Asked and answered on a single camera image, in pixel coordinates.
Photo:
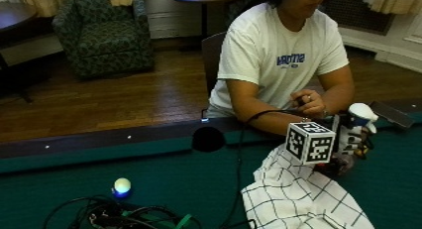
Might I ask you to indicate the white cube with black markers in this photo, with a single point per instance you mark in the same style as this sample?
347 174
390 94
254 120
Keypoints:
307 144

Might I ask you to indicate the green patterned armchair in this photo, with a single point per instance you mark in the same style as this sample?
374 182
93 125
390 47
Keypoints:
105 37

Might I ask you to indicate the white checked cloth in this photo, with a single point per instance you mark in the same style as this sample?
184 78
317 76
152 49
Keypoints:
294 196

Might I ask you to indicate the glowing round light ball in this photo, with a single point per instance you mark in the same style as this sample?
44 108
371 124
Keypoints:
121 186

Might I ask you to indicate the dark wooden pool table rail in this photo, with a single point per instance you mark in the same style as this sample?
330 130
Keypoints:
109 139

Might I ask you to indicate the flat black device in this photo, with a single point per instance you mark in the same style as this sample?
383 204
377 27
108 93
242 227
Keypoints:
391 115

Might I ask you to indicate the white cabinet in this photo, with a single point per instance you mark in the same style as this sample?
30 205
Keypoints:
176 17

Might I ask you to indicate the the person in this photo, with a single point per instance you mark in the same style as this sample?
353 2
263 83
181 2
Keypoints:
267 50

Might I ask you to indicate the black pool table pocket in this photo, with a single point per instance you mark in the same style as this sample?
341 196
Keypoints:
209 139

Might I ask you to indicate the dark wooden side table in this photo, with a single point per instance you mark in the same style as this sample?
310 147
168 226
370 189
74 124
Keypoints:
14 16

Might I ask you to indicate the dark radiator grille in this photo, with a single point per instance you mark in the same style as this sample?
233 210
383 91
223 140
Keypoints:
358 14

